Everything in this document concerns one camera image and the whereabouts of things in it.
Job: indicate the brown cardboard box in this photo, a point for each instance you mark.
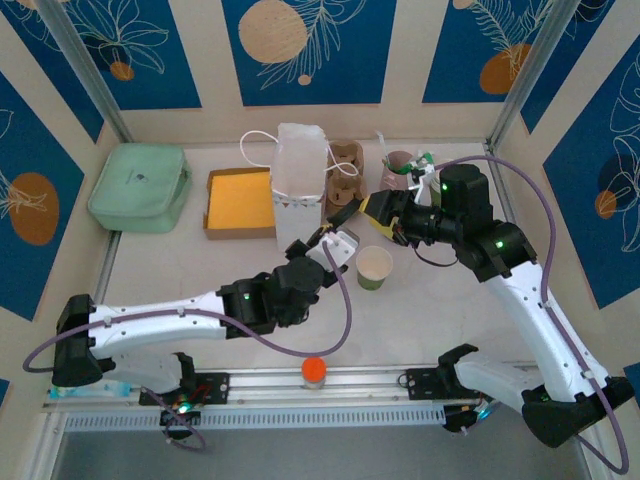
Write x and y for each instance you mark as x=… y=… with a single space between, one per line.
x=212 y=235

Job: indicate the aluminium front rail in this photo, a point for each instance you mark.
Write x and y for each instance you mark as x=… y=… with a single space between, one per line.
x=360 y=382

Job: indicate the green white sachet bundle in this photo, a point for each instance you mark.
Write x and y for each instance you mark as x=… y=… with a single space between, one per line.
x=417 y=161

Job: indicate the aluminium frame post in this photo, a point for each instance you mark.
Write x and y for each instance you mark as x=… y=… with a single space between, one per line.
x=532 y=70
x=86 y=70

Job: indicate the orange round button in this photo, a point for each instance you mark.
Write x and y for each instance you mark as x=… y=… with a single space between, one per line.
x=314 y=369

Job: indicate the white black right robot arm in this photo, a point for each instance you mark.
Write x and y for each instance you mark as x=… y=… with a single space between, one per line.
x=540 y=340

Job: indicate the black controller board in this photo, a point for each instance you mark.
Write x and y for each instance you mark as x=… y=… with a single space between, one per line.
x=462 y=420
x=180 y=415

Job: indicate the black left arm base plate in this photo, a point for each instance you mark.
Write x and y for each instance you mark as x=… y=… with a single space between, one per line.
x=215 y=387

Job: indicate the pink cup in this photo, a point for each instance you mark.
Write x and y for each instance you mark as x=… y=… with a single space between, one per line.
x=397 y=172

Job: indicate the green white paper cup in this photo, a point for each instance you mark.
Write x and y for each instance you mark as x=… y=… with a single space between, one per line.
x=374 y=267

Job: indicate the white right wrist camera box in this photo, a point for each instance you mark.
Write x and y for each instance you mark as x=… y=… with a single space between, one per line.
x=424 y=187

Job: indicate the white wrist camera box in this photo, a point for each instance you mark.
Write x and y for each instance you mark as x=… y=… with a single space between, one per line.
x=340 y=245
x=424 y=187

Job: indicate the yellow napkin stack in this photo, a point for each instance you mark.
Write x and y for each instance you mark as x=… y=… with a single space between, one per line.
x=240 y=200

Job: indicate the blue wet wipes pack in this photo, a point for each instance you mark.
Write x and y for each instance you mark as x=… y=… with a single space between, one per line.
x=115 y=390

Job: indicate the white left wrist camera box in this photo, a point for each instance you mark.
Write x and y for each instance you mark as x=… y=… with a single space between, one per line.
x=340 y=245

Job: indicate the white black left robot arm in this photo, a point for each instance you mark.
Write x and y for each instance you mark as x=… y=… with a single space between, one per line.
x=150 y=320

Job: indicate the white paper gift bag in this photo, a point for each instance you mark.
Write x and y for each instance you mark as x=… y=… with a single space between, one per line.
x=300 y=170

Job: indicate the aluminium table side rail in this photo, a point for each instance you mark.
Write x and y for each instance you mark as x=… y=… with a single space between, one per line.
x=502 y=185
x=111 y=250

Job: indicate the brown pulp cup carrier stack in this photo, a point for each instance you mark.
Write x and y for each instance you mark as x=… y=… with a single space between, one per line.
x=345 y=192

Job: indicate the mint green zip pouch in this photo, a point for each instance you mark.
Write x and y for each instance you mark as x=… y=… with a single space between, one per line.
x=135 y=187

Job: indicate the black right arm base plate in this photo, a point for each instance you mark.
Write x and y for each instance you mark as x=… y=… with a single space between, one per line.
x=420 y=382

